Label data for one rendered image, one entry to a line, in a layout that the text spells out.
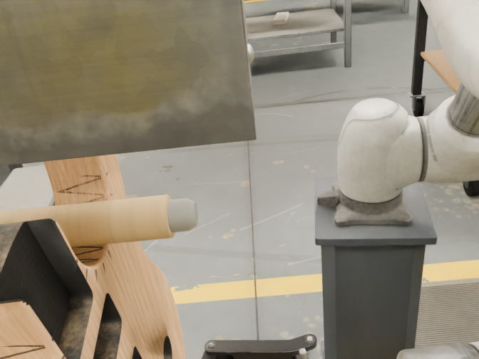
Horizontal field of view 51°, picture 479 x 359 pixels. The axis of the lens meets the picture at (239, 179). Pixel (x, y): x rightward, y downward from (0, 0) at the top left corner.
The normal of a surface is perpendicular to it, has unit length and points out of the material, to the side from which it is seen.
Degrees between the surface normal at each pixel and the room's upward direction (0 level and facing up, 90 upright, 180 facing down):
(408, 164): 87
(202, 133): 90
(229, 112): 90
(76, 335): 9
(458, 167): 115
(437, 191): 0
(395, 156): 80
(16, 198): 0
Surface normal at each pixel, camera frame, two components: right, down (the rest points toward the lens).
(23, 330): 0.04, 0.65
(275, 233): -0.11, -0.84
